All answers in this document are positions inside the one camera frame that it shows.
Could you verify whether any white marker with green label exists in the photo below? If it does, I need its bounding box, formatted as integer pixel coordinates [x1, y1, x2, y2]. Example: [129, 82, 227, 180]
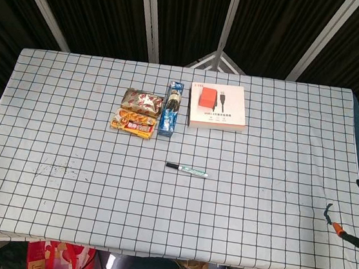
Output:
[176, 164, 210, 180]

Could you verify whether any black bag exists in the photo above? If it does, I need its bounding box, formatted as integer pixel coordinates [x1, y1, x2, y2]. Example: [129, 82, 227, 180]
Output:
[0, 239, 30, 269]

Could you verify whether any red printed bag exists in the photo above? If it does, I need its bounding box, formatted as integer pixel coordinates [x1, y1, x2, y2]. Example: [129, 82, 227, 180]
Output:
[25, 237, 98, 269]

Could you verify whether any yellow curry box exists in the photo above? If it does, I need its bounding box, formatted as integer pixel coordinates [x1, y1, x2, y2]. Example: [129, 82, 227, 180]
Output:
[109, 107, 159, 141]

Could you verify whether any brown wooden object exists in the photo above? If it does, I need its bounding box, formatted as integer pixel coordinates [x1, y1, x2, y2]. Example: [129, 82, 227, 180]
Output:
[173, 259, 209, 269]

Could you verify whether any silver brown snack bag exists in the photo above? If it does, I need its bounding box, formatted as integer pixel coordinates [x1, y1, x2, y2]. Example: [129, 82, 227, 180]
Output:
[119, 87, 166, 119]

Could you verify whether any white checked tablecloth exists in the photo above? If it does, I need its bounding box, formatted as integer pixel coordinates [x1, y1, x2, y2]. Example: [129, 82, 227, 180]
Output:
[0, 44, 359, 269]

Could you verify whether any white charger box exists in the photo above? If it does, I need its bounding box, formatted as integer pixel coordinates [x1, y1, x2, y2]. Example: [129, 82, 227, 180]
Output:
[186, 80, 249, 134]

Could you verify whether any blue narrow product box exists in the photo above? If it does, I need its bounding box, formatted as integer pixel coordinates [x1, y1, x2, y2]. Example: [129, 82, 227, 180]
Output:
[157, 79, 186, 139]

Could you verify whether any white metal frame post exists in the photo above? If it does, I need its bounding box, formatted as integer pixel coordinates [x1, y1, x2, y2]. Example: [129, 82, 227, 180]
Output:
[3, 0, 77, 53]
[216, 0, 244, 56]
[286, 0, 359, 89]
[131, 0, 166, 64]

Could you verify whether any white triangular frame brace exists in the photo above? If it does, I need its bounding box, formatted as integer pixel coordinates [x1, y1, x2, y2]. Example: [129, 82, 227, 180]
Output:
[183, 47, 249, 75]

